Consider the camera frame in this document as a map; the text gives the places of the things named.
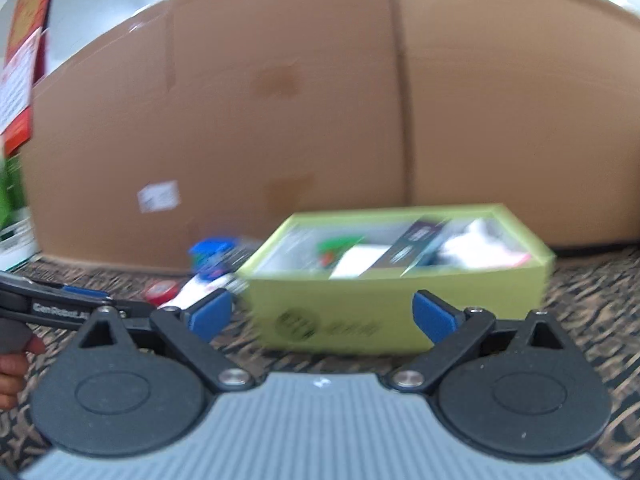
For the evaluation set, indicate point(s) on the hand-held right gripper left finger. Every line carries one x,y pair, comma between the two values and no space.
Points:
212,315

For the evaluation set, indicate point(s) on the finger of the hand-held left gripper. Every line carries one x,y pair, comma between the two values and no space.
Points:
85,294
135,310

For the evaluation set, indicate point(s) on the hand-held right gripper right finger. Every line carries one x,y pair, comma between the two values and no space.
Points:
432,317

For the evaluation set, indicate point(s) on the blue printed packet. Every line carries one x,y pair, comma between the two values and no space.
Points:
212,252

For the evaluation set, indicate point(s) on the dark printed box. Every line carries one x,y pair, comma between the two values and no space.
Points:
410,245

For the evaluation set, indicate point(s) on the lime green storage box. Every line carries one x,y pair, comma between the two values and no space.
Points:
350,305

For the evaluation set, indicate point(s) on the white plastic packet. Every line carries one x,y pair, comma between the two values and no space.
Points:
475,242

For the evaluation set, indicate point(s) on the person's left hand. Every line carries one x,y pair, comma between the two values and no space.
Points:
12,375

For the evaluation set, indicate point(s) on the white tube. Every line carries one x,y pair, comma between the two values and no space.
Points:
200,290

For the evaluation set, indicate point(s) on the red round cap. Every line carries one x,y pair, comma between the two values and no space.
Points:
160,294

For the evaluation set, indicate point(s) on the green printed packet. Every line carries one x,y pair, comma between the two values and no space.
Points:
337,250

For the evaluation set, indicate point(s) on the green and white carton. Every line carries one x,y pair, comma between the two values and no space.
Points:
12,200

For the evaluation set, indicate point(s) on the brown patterned mat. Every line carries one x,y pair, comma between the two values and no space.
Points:
590,300

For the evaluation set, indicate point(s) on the large cardboard box white label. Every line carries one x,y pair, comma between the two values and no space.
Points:
225,110

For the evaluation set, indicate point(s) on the plain large cardboard box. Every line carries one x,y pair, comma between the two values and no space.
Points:
500,110

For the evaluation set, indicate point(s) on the red and white wall poster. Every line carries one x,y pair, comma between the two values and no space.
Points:
25,60

